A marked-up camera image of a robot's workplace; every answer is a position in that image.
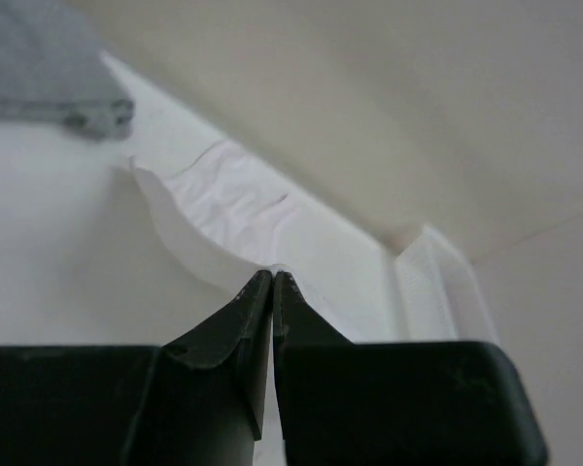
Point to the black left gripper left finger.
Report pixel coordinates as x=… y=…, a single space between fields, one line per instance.
x=198 y=400

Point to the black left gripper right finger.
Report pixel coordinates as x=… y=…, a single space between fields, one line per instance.
x=428 y=403

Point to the white tank top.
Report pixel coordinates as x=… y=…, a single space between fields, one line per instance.
x=227 y=217

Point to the grey folded tank top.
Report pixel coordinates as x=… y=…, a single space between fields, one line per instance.
x=51 y=70

